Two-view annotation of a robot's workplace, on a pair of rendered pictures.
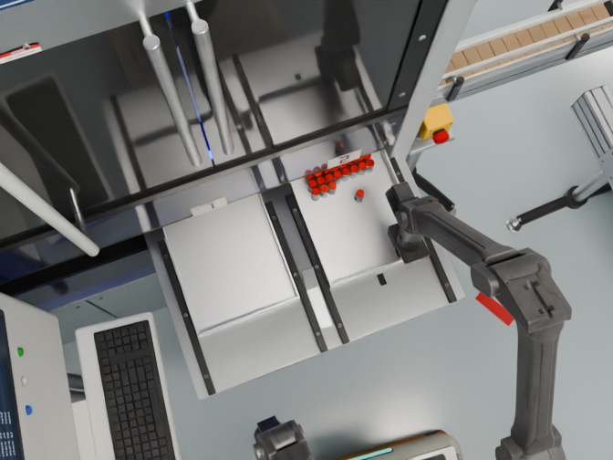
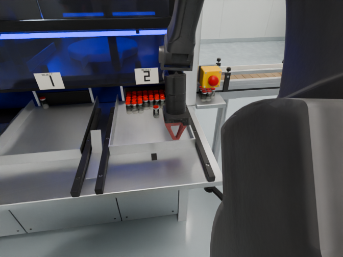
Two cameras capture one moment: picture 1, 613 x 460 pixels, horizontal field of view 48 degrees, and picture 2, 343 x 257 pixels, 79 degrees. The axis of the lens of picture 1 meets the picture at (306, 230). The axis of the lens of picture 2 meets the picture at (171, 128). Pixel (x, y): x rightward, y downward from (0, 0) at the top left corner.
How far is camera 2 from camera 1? 1.30 m
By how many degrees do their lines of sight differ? 40
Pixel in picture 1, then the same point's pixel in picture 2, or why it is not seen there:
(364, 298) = (133, 165)
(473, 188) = not seen: hidden behind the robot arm
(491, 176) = not seen: hidden behind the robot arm
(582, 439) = not seen: outside the picture
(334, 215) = (136, 121)
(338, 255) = (128, 138)
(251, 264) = (65, 133)
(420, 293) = (182, 170)
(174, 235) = (32, 116)
